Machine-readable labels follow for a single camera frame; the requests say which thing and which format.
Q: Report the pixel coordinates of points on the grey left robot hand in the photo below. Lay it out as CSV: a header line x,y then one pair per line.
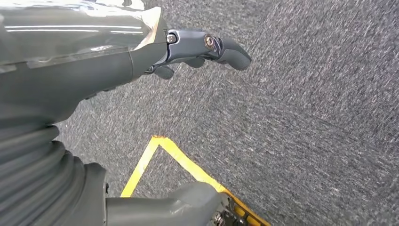
x,y
62,78

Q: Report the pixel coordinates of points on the black robot foot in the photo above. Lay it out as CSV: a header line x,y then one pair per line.
x,y
226,218

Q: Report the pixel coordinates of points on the yellow floor tape square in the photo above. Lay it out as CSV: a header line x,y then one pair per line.
x,y
187,163

